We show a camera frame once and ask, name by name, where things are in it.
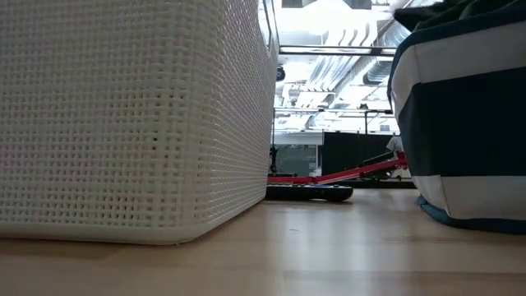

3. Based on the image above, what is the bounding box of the person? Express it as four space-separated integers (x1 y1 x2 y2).
385 132 412 180

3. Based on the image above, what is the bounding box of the dark green garment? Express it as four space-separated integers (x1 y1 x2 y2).
393 0 519 33

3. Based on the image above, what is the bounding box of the black flat object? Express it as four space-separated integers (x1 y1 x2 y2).
265 183 355 203

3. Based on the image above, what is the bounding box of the navy white striped fabric bin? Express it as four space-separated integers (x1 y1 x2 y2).
386 0 526 236

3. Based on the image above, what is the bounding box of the black partition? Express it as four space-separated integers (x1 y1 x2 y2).
321 131 396 177

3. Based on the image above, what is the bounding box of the horizontal metal frame bar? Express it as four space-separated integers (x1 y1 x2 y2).
278 44 398 58

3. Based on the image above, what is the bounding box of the red metal bar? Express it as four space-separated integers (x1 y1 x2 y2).
266 150 409 186

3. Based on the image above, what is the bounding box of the thin black rail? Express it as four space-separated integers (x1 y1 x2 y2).
272 106 395 135

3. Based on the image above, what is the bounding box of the white woven laundry basket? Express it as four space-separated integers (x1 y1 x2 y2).
0 0 280 247

